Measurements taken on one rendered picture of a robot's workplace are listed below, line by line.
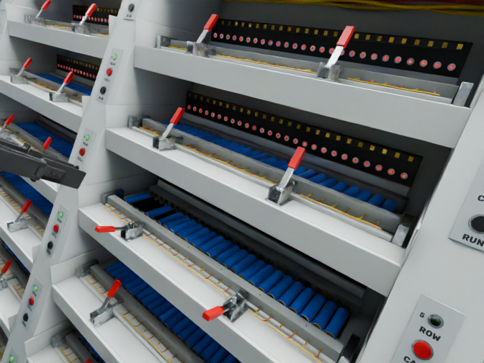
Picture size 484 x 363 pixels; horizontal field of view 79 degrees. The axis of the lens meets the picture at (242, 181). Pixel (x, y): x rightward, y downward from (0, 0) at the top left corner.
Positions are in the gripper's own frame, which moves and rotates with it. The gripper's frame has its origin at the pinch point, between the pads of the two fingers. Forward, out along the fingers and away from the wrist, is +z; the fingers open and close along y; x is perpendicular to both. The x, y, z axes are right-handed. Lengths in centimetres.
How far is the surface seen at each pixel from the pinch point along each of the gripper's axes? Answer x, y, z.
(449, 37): -50, -41, 25
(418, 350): -3, -52, 12
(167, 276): 8.6, -17.2, 15.7
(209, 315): 6.8, -30.1, 9.5
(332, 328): 2.3, -43.3, 22.2
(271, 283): 1.7, -31.6, 23.7
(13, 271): 40, 43, 29
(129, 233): 6.6, -4.3, 16.2
